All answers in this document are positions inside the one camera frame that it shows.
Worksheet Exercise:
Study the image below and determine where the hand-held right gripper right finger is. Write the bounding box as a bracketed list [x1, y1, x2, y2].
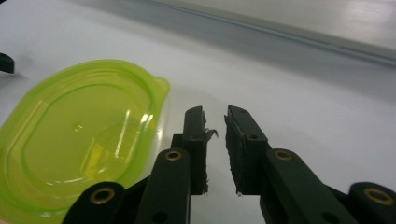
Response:
[223, 105, 272, 197]

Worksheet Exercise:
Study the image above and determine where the rectangular green plastic container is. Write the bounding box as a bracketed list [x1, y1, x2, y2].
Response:
[0, 59, 172, 224]

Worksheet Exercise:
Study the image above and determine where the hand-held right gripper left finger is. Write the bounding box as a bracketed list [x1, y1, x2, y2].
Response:
[170, 105, 219, 196]

